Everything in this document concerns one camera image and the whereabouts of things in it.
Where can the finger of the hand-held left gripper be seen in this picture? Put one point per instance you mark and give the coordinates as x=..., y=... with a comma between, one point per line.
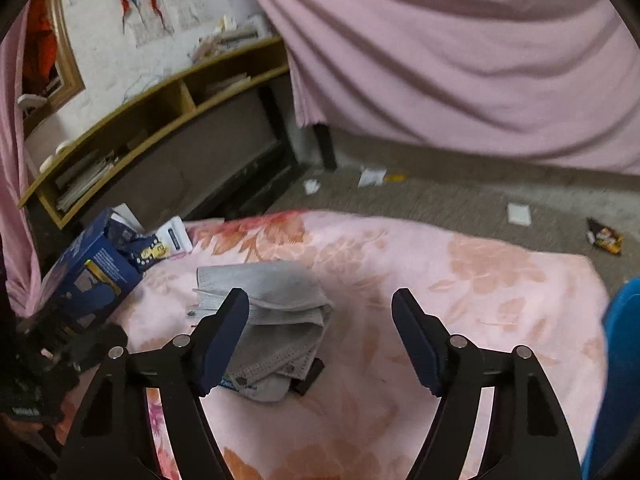
x=57, y=325

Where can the blue cardboard box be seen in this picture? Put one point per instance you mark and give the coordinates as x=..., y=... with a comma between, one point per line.
x=95, y=270

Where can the white tube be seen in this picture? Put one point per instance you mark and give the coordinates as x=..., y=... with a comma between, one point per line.
x=172, y=237

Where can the stack of books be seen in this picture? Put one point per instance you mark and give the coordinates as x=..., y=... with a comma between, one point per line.
x=85, y=180

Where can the yellow paper scrap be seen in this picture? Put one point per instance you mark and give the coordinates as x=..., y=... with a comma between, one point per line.
x=396, y=178

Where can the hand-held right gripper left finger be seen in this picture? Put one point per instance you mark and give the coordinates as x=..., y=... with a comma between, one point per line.
x=220, y=345

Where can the gold framed mirror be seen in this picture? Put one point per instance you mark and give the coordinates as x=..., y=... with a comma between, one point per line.
x=67, y=70

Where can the wooden shelf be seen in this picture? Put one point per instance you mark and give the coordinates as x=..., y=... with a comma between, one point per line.
x=165, y=105

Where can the blue plastic stool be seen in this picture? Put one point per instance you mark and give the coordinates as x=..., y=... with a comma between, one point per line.
x=617, y=385

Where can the grey face mask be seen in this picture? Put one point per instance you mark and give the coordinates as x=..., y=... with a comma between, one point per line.
x=280, y=300

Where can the white blue printed packet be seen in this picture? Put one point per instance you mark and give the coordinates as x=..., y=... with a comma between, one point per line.
x=232, y=385

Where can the pink floral blanket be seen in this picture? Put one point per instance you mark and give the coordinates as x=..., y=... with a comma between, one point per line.
x=425, y=270

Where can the dark snack wrapper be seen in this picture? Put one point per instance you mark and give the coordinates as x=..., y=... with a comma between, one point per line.
x=605, y=236

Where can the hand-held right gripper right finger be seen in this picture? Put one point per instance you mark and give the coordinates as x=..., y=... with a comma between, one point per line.
x=417, y=345

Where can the pink curtain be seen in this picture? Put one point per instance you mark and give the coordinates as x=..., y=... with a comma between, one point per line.
x=12, y=185
x=450, y=50

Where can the pile of papers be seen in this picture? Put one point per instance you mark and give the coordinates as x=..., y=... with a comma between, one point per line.
x=225, y=35

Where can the grey black framed panel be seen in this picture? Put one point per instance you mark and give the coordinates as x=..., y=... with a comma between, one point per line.
x=215, y=150

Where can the black bed leg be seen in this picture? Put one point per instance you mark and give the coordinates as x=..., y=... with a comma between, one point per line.
x=326, y=147

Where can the small black object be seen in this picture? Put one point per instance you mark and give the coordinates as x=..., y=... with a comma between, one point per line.
x=309, y=377

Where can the white paper scrap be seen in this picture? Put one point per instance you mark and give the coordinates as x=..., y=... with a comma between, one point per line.
x=371, y=176
x=313, y=186
x=519, y=214

